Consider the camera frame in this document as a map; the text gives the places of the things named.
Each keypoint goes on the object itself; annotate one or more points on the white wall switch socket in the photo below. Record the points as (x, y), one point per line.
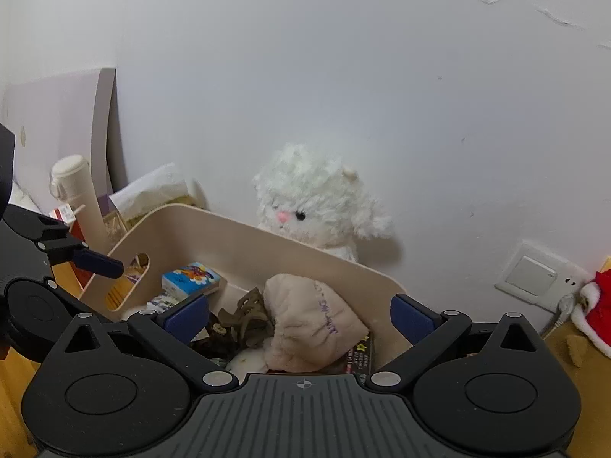
(534, 274)

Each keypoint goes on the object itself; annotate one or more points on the small blue cartoon box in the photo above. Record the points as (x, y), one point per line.
(191, 279)

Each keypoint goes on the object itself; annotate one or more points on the white plush sheep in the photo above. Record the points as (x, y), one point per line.
(315, 200)

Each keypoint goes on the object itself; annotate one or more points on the beige plastic basket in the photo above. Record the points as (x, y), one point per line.
(238, 248)

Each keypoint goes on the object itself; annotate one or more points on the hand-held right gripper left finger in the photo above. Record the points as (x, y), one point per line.
(186, 317)

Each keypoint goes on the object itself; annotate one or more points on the brown plush toy red hat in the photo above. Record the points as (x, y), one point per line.
(599, 315)

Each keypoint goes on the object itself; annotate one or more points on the white round object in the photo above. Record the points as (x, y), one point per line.
(246, 362)

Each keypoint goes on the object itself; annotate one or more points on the white thermos bottle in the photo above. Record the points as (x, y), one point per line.
(81, 191)

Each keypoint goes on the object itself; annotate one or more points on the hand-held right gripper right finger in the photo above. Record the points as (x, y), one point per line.
(410, 317)

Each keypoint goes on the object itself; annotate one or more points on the black starred packet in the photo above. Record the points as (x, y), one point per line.
(360, 355)

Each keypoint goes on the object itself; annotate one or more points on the olive green fabric toy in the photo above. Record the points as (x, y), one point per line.
(246, 317)

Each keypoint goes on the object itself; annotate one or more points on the wooden desktop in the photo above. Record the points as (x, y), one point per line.
(592, 391)

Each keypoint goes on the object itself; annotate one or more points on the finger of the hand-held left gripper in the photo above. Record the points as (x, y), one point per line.
(71, 301)
(102, 265)

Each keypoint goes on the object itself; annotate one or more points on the gold tissue box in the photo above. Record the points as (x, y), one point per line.
(148, 191)

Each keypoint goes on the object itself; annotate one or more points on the beige plush pouch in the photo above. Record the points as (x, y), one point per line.
(310, 324)

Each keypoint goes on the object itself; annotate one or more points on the red drink carton with straw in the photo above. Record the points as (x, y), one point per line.
(62, 213)

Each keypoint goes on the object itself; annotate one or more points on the lilac board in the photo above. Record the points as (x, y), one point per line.
(57, 119)

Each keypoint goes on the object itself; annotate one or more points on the small printed packet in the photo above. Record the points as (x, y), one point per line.
(162, 303)

